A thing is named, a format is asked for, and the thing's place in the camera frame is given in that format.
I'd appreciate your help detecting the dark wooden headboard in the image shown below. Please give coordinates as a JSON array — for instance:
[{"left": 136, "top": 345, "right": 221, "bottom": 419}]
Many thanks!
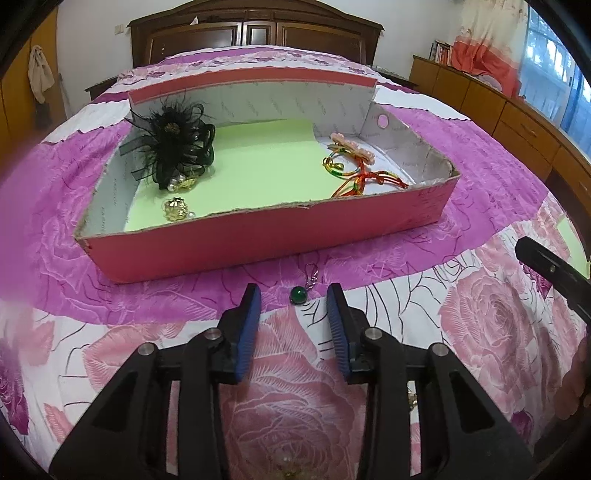
[{"left": 127, "top": 0, "right": 385, "bottom": 70}]

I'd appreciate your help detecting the window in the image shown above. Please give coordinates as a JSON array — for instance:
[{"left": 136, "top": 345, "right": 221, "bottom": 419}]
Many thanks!
[{"left": 517, "top": 7, "right": 591, "bottom": 148}]

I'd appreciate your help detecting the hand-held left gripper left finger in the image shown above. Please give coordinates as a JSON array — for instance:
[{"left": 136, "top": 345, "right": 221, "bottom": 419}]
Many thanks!
[{"left": 48, "top": 283, "right": 262, "bottom": 480}]

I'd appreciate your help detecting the gold flower brooch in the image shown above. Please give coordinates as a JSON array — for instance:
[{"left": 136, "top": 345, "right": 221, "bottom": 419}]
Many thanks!
[{"left": 161, "top": 198, "right": 195, "bottom": 223}]

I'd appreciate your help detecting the wooden wardrobe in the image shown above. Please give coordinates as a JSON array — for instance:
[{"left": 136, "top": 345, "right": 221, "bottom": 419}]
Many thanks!
[{"left": 0, "top": 14, "right": 70, "bottom": 153}]

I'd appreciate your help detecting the pink flower hair clip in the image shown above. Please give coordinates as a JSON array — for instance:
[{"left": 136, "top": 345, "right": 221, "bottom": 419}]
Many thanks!
[{"left": 330, "top": 133, "right": 376, "bottom": 164}]

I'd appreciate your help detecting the floral orange curtain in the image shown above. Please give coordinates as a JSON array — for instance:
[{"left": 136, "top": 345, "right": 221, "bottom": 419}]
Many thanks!
[{"left": 450, "top": 0, "right": 532, "bottom": 97}]

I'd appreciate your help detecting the light green paper sheet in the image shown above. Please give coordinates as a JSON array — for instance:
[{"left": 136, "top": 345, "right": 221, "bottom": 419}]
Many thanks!
[{"left": 124, "top": 119, "right": 340, "bottom": 232}]

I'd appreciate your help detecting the red knotted cord bracelet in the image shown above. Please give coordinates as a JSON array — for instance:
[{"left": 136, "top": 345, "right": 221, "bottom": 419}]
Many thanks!
[{"left": 330, "top": 168, "right": 411, "bottom": 200}]

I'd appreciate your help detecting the hanging beige cloth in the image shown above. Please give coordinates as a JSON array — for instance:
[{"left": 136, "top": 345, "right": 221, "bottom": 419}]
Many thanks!
[{"left": 28, "top": 45, "right": 56, "bottom": 104}]

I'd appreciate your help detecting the black feather hair clip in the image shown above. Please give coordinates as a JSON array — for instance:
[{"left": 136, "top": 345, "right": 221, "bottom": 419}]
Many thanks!
[{"left": 121, "top": 90, "right": 217, "bottom": 191}]

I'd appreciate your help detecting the low wooden cabinet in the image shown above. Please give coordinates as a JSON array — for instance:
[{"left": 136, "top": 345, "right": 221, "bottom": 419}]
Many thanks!
[{"left": 409, "top": 54, "right": 591, "bottom": 199}]

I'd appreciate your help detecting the pink cardboard box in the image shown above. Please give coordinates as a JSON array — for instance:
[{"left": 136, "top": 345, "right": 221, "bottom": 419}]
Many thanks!
[{"left": 74, "top": 67, "right": 461, "bottom": 284}]

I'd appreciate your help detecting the pearl gold bead earring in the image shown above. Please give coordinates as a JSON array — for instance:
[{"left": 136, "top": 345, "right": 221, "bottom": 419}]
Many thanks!
[{"left": 277, "top": 455, "right": 308, "bottom": 480}]

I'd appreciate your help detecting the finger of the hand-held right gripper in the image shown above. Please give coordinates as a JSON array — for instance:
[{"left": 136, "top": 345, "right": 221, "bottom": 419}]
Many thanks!
[{"left": 515, "top": 237, "right": 591, "bottom": 308}]

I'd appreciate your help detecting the row of books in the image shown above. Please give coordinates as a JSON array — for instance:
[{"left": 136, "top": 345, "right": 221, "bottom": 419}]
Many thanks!
[{"left": 429, "top": 41, "right": 454, "bottom": 66}]

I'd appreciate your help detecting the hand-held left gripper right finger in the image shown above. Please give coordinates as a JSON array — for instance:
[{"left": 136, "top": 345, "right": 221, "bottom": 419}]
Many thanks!
[{"left": 325, "top": 283, "right": 536, "bottom": 480}]

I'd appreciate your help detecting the light green paper piece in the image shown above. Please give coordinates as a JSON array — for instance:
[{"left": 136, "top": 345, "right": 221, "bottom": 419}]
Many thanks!
[{"left": 556, "top": 215, "right": 587, "bottom": 265}]

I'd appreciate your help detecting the rainbow braided cord bracelet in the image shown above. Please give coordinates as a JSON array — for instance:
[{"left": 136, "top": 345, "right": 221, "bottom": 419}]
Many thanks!
[{"left": 322, "top": 150, "right": 370, "bottom": 182}]

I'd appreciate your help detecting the green bead pendant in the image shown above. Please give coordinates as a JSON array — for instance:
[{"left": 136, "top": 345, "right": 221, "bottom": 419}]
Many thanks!
[{"left": 289, "top": 263, "right": 322, "bottom": 306}]

